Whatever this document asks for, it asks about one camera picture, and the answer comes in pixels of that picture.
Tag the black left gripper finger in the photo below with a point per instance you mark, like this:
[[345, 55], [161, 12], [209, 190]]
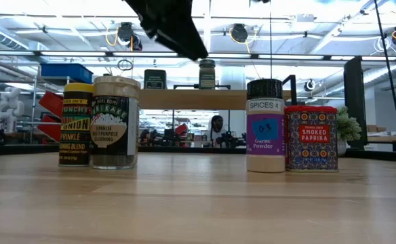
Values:
[[174, 27]]

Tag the dark green black pepper tin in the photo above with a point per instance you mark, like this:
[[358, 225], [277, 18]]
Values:
[[155, 79]]

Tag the green-lid oregano glass jar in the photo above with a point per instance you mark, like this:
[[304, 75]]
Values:
[[207, 74]]

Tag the gold-lid furikake seasoning jar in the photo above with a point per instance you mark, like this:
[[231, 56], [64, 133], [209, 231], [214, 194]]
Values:
[[115, 128]]

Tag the yellow-lid crunchy onion jar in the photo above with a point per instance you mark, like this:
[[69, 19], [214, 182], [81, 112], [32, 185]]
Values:
[[76, 128]]

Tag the black-lid garlic powder bottle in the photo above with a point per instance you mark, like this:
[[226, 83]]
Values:
[[265, 135]]

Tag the red-lid smoked paprika tin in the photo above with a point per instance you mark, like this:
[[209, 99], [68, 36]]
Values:
[[311, 139]]

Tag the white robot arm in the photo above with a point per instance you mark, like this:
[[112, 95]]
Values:
[[9, 108]]

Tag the person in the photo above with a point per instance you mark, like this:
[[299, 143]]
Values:
[[217, 125]]

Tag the blue plastic storage bin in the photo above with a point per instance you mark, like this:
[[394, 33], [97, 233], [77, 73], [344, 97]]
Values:
[[65, 72]]

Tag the red plastic storage bin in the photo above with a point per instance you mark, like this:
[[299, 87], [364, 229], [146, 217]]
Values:
[[53, 103], [50, 130]]

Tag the silver metal storage rack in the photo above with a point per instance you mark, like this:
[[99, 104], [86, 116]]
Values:
[[34, 101]]

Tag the black upright panel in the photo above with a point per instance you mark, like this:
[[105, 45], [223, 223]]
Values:
[[354, 101]]

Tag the green potted plant white pot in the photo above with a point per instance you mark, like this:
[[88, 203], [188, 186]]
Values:
[[349, 127]]

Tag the wooden side desk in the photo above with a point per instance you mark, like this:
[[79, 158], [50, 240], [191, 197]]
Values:
[[388, 138]]

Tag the wooden shelf black metal frame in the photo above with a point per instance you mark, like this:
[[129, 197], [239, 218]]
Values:
[[191, 99]]

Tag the black diagonal frame strut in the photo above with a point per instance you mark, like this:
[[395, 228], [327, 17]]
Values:
[[388, 67]]

